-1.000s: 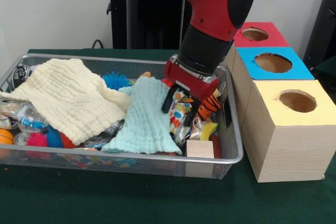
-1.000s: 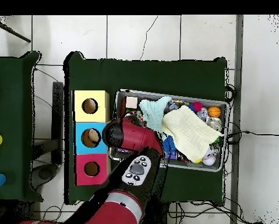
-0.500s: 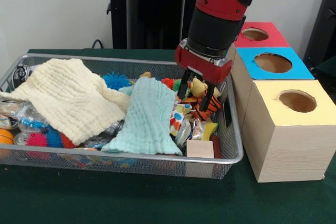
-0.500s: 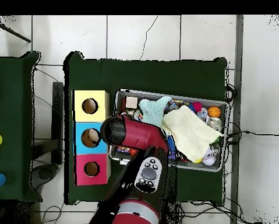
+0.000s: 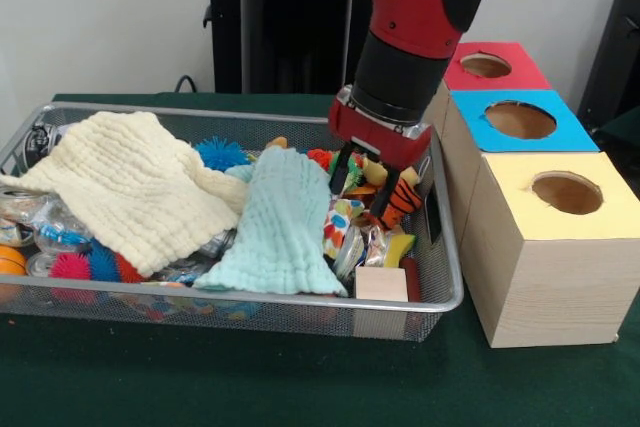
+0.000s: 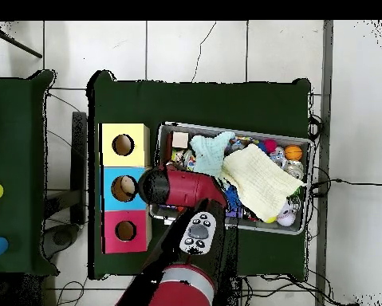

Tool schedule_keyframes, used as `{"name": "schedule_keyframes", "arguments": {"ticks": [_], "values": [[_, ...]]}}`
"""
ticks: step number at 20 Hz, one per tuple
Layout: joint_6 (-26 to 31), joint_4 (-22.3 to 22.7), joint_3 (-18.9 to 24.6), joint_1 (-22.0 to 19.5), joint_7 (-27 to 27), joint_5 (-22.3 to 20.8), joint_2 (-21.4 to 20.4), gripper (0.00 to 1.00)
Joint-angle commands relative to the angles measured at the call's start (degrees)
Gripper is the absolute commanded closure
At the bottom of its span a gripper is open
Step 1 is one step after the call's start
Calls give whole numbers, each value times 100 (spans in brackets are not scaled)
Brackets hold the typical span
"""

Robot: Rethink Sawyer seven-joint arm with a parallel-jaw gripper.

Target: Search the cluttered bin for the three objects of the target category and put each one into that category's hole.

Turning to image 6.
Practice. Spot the light blue cloth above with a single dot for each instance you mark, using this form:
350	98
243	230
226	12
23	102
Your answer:
209	156

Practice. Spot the cream yellow cloth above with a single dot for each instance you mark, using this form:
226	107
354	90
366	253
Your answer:
260	181

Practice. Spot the black tripod leg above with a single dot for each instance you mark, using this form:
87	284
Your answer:
18	44

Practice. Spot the pink spiky ball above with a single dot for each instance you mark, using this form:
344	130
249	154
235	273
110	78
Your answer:
270	145

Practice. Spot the wooden cube block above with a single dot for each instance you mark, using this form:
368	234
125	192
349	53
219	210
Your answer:
180	140

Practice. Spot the white ball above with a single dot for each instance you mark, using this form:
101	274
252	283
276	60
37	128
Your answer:
286	218

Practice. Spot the wooden box with three holes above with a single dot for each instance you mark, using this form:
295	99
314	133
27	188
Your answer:
126	159

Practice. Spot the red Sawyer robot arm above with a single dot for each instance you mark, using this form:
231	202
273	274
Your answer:
184	188

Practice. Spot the silver can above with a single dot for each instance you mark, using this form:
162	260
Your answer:
295	169

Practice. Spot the grey round floor base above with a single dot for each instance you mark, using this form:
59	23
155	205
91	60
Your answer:
61	237

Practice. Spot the orange ball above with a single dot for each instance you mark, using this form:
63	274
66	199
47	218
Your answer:
293	152

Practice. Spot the yellow ball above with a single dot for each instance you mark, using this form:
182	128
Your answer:
270	219

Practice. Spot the dark green side table cloth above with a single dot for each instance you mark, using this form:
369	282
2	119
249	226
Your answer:
15	143

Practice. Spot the shallow silver mesh bin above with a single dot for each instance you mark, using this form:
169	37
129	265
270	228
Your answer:
273	228

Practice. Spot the large blue spiky ball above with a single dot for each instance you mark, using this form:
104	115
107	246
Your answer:
232	196

